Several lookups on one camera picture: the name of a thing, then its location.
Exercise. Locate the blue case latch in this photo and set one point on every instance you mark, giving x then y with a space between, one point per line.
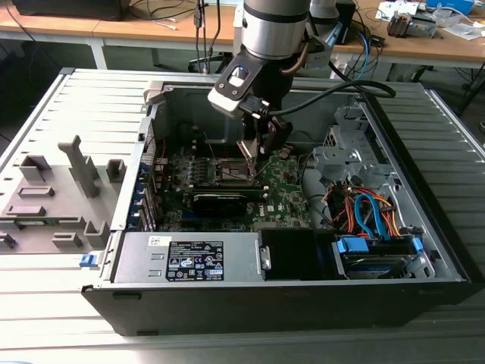
88 260

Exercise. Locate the black graphics card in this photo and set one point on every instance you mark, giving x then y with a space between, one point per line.
216 206

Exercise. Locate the silver CPU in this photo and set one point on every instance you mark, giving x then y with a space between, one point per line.
250 148

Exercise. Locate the green RAM stick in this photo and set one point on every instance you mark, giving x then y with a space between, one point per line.
34 221

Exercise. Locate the grey parts rack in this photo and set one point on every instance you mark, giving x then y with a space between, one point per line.
57 212

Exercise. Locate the black desktop device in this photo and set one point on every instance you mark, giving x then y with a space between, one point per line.
346 22

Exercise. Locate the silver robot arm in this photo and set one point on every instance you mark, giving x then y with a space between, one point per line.
276 30

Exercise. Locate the silver metal drive cage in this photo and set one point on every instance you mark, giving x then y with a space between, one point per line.
337 157

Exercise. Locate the coin cell battery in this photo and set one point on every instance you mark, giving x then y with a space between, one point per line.
285 152

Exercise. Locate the blue cardboard box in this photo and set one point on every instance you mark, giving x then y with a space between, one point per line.
451 5

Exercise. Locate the green motherboard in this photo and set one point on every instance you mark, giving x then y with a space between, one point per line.
280 189

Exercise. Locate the black box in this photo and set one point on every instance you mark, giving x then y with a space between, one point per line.
68 9

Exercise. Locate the black PC case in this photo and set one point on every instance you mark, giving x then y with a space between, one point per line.
227 311

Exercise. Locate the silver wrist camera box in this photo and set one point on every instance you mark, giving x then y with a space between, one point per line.
223 102

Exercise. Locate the black plastic shroud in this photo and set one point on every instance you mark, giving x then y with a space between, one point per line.
288 254

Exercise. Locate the CPU cooler heat sink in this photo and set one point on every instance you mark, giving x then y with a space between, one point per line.
398 26

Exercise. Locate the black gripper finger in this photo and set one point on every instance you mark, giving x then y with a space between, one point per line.
278 130

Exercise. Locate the thin metal locking lever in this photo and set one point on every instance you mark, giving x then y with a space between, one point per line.
264 167
211 148

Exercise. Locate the silver power supply unit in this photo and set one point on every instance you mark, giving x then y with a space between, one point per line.
140 258

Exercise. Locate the hard disk in blue carrier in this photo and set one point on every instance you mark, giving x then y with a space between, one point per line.
352 248

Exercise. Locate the wooden desk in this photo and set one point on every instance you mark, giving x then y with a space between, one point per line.
417 49
57 26

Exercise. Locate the CPU socket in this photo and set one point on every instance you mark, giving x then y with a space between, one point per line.
232 170

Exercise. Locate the office chair base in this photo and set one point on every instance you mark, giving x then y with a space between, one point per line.
197 62

